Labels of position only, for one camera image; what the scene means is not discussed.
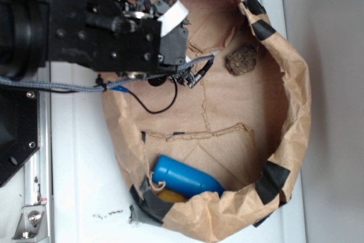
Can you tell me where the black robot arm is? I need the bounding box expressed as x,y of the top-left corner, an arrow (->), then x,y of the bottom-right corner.
1,0 -> 188,80

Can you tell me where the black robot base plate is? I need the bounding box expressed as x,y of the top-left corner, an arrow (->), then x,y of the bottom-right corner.
1,89 -> 39,187

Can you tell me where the aluminium extrusion rail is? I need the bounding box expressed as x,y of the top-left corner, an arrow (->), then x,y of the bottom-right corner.
21,63 -> 55,243

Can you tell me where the brown paper bag container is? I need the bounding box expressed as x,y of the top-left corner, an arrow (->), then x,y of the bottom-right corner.
102,0 -> 311,242

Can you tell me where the brown rough rock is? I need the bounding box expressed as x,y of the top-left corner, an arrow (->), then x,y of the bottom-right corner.
225,43 -> 257,76

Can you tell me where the grey braided cable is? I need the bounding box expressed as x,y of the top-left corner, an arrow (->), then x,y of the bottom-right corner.
0,54 -> 216,94

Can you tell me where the silver corner bracket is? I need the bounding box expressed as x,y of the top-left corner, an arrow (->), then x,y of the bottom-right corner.
11,205 -> 48,242

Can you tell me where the blue plastic cup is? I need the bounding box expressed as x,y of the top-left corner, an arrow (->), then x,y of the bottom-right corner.
152,155 -> 225,197

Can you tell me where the yellow round object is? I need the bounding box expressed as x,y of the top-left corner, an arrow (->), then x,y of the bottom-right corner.
157,189 -> 187,203

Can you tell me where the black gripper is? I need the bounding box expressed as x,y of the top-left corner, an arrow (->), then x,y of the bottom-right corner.
18,0 -> 191,81

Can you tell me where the thin black wire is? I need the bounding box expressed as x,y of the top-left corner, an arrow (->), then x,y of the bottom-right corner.
109,75 -> 179,114

